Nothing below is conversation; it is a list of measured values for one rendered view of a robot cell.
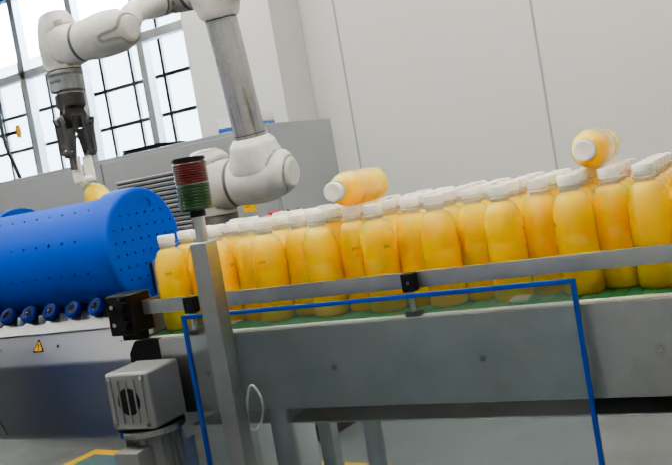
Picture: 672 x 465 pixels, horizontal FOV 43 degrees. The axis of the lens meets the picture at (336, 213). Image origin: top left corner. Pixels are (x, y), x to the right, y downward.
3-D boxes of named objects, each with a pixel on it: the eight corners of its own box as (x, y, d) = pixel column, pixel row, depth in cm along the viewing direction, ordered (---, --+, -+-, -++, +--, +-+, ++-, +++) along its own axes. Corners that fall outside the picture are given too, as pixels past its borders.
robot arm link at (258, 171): (254, 200, 287) (312, 190, 277) (229, 212, 273) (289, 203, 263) (194, -34, 273) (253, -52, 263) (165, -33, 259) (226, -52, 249)
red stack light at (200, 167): (188, 184, 165) (185, 164, 165) (216, 179, 162) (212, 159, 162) (168, 187, 159) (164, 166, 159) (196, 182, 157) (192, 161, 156)
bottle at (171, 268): (169, 325, 198) (155, 245, 197) (199, 320, 198) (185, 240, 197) (163, 330, 191) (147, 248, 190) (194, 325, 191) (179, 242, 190)
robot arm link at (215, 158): (208, 216, 294) (197, 152, 293) (253, 209, 286) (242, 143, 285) (180, 221, 280) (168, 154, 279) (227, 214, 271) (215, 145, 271)
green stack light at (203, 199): (193, 210, 165) (188, 185, 165) (220, 205, 163) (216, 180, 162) (173, 214, 160) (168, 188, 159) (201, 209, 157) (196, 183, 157)
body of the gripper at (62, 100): (69, 95, 230) (76, 130, 231) (46, 95, 223) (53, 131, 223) (90, 90, 227) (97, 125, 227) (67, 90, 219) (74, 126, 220)
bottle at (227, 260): (206, 326, 187) (191, 241, 186) (224, 318, 193) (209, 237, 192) (233, 323, 184) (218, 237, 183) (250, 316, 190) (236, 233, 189)
